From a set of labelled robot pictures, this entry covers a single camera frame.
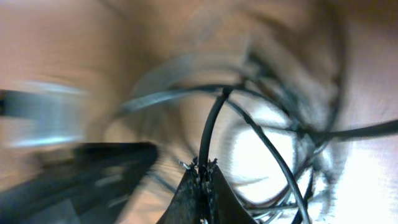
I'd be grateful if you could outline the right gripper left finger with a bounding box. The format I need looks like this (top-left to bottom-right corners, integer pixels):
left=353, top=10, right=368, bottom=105
left=157, top=161, right=205, bottom=224

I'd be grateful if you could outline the black usb cable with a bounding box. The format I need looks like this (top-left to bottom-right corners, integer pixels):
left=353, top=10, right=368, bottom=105
left=118, top=46, right=398, bottom=224

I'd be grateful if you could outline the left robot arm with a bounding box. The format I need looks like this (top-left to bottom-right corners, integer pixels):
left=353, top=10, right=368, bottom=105
left=1, top=82, right=159, bottom=223

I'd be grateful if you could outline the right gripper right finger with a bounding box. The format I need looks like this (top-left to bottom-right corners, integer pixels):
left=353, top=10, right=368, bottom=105
left=205, top=159, right=256, bottom=224

